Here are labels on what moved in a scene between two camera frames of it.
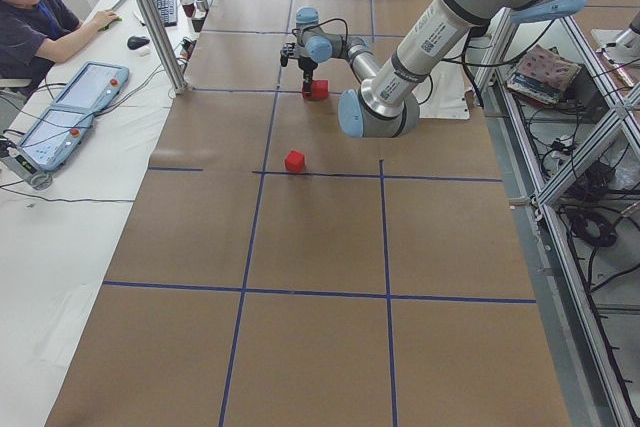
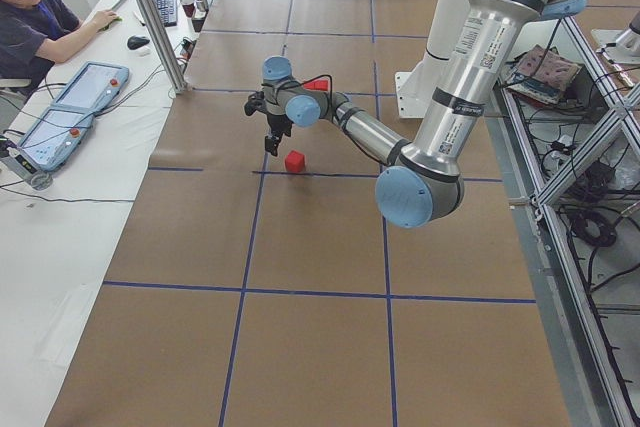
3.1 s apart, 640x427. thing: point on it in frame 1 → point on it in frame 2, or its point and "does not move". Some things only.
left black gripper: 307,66 → 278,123
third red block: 295,161 does not move
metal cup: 202,3 does not move
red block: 320,89 does not move
